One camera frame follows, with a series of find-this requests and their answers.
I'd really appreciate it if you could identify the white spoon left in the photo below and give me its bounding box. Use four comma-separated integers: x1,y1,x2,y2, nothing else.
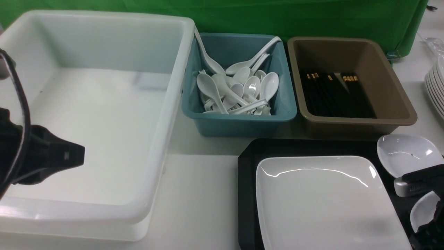
196,73,229,114

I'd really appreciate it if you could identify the pile of black chopsticks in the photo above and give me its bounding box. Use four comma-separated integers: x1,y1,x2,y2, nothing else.
299,70,376,119

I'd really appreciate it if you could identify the long white spoon top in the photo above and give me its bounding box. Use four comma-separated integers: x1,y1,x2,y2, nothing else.
225,36,282,75

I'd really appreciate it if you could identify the brown plastic bin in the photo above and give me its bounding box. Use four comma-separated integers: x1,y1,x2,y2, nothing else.
287,37,417,140

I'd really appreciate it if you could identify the clear plastic wrap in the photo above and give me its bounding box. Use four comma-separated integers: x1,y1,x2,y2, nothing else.
423,37,444,56

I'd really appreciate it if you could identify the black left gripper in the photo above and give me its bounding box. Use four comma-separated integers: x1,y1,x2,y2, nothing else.
0,108,85,198

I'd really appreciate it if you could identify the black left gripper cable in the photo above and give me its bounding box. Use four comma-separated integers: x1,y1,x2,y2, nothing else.
0,49,32,188

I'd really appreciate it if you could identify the white soup spoon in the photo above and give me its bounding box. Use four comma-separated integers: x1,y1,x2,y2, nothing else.
194,27,226,76

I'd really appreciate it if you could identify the stack of white plates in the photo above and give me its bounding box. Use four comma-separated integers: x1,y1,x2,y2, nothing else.
425,55,444,119

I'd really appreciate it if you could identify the white bowl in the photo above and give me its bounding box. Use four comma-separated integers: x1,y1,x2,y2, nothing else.
376,134,444,178
410,191,440,233

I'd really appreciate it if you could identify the teal plastic bin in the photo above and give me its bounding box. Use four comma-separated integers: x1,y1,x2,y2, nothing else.
182,33,298,138

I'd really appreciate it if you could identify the white spoon right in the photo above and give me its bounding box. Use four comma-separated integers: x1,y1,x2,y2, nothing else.
259,72,279,102

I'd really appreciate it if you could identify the large white plastic tub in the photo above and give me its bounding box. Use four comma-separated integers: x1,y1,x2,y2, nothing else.
1,10,195,241

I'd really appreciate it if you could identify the white square rice plate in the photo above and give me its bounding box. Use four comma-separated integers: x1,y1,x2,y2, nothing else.
255,156,412,250

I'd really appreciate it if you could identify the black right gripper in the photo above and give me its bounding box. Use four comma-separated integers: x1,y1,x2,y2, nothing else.
394,165,444,250

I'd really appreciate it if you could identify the black serving tray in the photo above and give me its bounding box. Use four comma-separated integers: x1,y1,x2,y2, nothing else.
238,138,420,250

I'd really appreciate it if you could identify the green cloth backdrop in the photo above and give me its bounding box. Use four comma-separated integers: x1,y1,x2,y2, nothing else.
0,0,428,57

